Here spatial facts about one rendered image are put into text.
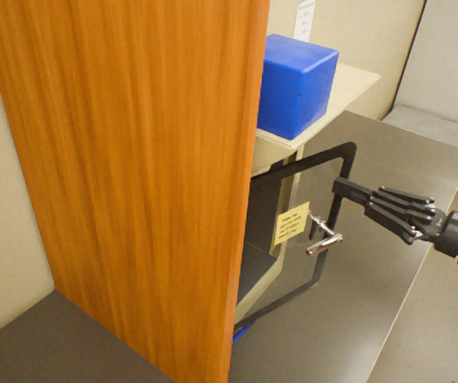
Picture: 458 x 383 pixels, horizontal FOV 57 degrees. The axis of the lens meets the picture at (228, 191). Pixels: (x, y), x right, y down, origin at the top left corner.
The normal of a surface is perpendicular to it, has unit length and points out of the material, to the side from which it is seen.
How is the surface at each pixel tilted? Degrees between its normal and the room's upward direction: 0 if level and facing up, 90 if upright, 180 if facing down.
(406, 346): 0
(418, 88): 90
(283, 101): 90
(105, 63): 90
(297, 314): 0
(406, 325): 0
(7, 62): 90
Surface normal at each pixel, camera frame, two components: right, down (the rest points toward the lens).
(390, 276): 0.06, -0.80
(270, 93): -0.58, 0.46
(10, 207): 0.81, 0.39
